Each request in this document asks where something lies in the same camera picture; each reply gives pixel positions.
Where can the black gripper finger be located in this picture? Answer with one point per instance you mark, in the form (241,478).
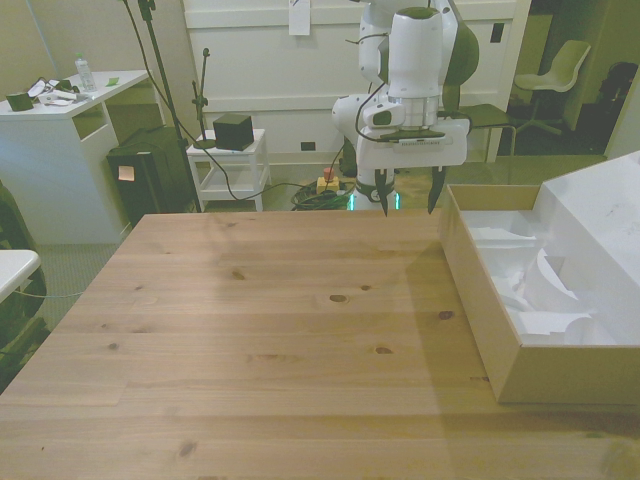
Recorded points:
(436,190)
(382,192)

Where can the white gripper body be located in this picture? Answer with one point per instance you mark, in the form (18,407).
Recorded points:
(455,145)

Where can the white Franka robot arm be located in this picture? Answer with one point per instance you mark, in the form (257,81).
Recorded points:
(415,60)

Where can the cardboard box with white lid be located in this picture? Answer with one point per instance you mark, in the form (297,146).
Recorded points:
(480,280)

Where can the black cube box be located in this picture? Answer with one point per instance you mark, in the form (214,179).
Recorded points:
(232,132)

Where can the dark seat chair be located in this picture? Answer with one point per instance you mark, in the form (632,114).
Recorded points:
(487,116)

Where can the yellow emergency stop button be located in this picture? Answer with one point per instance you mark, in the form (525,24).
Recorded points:
(328,181)

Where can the white swivel chair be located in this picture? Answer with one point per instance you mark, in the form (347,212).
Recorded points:
(560,70)

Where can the white small side table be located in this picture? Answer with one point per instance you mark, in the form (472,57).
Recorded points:
(250,165)

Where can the white crumpled packing paper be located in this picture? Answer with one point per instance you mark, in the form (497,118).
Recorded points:
(540,290)

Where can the black bag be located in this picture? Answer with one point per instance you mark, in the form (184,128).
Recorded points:
(617,82)

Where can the white paper sheet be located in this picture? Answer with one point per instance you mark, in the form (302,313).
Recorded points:
(299,17)

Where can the black microphone stand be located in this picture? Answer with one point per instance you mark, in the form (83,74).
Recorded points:
(202,100)

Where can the black computer tower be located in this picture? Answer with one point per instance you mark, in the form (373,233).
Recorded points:
(145,180)

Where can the black tripod stand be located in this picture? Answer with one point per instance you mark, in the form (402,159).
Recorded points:
(165,95)

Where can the green sticky note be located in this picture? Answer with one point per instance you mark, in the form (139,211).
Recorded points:
(113,81)

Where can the clear plastic water bottle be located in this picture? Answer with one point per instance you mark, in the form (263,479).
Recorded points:
(85,75)

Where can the white papers pile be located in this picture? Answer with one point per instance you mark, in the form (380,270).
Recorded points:
(60,99)

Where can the white desk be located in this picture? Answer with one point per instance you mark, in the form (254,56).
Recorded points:
(45,160)

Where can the white rounded table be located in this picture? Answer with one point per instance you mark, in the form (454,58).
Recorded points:
(15,267)

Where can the black wall outlet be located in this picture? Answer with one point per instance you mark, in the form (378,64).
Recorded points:
(308,146)

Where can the black wall switch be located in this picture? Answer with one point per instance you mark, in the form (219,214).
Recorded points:
(497,32)

